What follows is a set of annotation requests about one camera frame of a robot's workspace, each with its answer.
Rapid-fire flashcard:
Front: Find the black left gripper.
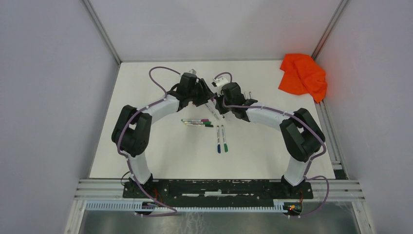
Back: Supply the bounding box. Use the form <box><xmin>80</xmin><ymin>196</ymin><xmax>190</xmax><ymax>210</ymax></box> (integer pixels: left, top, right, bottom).
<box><xmin>188</xmin><ymin>78</ymin><xmax>215</xmax><ymax>107</ymax></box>

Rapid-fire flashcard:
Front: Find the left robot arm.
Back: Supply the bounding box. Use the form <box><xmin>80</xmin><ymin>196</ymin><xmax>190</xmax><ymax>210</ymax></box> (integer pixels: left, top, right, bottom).
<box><xmin>111</xmin><ymin>73</ymin><xmax>214</xmax><ymax>199</ymax></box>

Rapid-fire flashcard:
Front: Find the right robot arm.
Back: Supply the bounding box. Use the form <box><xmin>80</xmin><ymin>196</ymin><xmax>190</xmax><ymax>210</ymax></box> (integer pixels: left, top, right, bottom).
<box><xmin>212</xmin><ymin>81</ymin><xmax>327</xmax><ymax>199</ymax></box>

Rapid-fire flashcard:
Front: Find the black capped horizontal marker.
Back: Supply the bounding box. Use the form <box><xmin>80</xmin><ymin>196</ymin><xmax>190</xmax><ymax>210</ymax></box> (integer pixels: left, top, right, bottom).
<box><xmin>184</xmin><ymin>123</ymin><xmax>214</xmax><ymax>128</ymax></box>

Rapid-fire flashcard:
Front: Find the blue capped marker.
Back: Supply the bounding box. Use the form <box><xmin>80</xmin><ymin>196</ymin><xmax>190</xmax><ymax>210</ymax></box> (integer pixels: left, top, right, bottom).
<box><xmin>216</xmin><ymin>125</ymin><xmax>221</xmax><ymax>154</ymax></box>

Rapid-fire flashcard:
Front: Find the orange cloth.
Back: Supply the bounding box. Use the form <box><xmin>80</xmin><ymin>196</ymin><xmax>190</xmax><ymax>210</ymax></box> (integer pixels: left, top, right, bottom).
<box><xmin>279</xmin><ymin>54</ymin><xmax>327</xmax><ymax>103</ymax></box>

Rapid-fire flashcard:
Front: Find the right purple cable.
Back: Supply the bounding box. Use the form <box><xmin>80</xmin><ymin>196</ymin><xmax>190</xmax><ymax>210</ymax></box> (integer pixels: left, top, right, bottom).
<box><xmin>213</xmin><ymin>71</ymin><xmax>330</xmax><ymax>218</ymax></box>

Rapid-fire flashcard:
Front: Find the purple cable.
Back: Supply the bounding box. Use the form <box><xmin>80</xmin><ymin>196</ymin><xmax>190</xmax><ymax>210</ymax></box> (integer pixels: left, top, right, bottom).
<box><xmin>116</xmin><ymin>66</ymin><xmax>179</xmax><ymax>217</ymax></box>
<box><xmin>213</xmin><ymin>71</ymin><xmax>330</xmax><ymax>218</ymax></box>

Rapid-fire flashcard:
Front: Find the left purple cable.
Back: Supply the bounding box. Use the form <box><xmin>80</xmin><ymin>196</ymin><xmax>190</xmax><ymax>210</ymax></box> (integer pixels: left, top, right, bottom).
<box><xmin>116</xmin><ymin>66</ymin><xmax>179</xmax><ymax>217</ymax></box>

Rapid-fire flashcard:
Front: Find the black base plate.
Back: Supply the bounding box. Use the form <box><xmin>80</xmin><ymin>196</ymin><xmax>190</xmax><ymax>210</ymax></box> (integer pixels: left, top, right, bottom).
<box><xmin>123</xmin><ymin>179</ymin><xmax>314</xmax><ymax>208</ymax></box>

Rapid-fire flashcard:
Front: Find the white slotted cable duct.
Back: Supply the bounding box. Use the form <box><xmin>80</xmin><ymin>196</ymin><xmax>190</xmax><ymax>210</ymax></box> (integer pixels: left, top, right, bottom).
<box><xmin>86</xmin><ymin>200</ymin><xmax>302</xmax><ymax>214</ymax></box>

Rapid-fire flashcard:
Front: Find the aluminium frame rail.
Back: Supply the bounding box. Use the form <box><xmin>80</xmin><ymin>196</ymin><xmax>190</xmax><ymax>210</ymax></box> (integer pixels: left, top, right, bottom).
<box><xmin>75</xmin><ymin>179</ymin><xmax>365</xmax><ymax>202</ymax></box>

